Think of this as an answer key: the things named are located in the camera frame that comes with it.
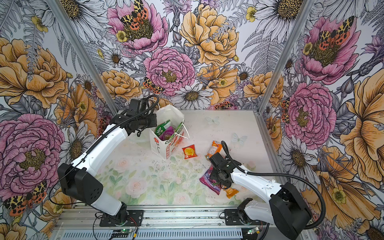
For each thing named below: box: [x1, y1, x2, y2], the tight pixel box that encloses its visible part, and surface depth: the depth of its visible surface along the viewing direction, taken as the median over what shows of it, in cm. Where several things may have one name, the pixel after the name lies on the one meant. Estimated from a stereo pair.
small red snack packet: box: [182, 144, 198, 160], surface depth 99 cm
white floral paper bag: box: [149, 104, 185, 160], surface depth 91 cm
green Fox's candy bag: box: [154, 119, 171, 137], surface depth 96 cm
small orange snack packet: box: [225, 188, 239, 199], surface depth 83 cm
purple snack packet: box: [159, 126, 174, 141], surface depth 96 cm
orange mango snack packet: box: [204, 140, 222, 159], surface depth 97 cm
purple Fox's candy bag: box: [199, 164, 221, 195], surface depth 85 cm
